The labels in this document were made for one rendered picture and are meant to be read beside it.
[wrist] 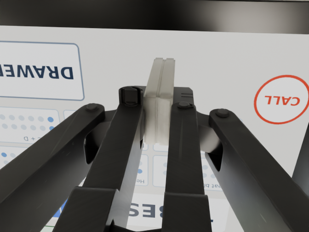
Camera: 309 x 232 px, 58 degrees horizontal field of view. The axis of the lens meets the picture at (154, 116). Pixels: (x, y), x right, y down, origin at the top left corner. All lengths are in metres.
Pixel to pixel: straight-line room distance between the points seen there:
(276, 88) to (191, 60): 0.07
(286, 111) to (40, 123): 0.20
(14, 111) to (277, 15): 0.21
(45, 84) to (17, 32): 0.04
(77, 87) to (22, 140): 0.08
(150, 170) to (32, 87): 0.12
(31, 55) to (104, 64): 0.06
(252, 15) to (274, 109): 0.07
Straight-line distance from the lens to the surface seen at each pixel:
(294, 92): 0.23
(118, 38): 0.21
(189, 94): 0.16
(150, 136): 0.15
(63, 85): 0.23
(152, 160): 0.25
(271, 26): 0.21
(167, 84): 0.16
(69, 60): 0.22
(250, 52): 0.21
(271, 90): 0.23
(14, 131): 0.27
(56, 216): 0.33
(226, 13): 0.20
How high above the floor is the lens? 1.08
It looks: 12 degrees down
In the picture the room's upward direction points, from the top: 176 degrees counter-clockwise
